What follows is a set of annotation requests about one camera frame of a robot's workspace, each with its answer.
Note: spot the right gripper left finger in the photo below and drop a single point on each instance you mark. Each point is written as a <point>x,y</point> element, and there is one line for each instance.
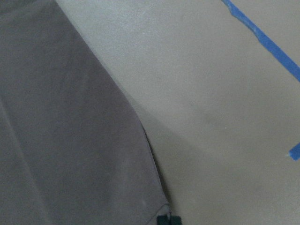
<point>162,220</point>

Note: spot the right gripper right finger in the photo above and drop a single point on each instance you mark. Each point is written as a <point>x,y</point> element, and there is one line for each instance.
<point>175,220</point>

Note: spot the dark brown t-shirt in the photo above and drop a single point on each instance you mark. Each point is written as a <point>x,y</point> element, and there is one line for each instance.
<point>72,149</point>

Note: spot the blue tape grid lines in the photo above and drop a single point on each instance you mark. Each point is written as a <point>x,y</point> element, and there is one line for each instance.
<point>264,40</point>

